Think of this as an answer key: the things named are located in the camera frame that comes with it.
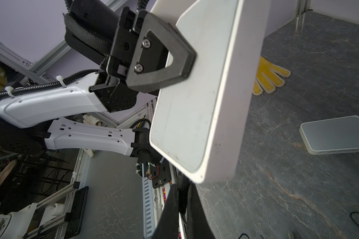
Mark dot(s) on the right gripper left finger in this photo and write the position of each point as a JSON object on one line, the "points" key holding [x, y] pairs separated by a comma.
{"points": [[168, 226]]}

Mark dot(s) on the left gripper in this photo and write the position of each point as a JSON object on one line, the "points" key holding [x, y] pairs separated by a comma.
{"points": [[159, 57]]}

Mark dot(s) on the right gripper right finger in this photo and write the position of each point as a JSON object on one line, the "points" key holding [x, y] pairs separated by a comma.
{"points": [[197, 225]]}

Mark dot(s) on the black power adapter with cable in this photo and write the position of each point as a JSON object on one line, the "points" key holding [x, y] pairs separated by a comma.
{"points": [[183, 184]]}

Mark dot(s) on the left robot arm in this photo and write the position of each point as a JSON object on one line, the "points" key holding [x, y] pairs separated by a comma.
{"points": [[36, 118]]}

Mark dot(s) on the yellow work glove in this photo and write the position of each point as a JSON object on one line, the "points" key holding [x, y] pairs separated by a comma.
{"points": [[269, 77]]}

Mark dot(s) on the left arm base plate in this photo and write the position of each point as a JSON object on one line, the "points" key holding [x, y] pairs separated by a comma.
{"points": [[159, 175]]}

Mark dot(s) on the black phone on frame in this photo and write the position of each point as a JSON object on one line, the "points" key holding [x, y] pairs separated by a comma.
{"points": [[75, 217]]}

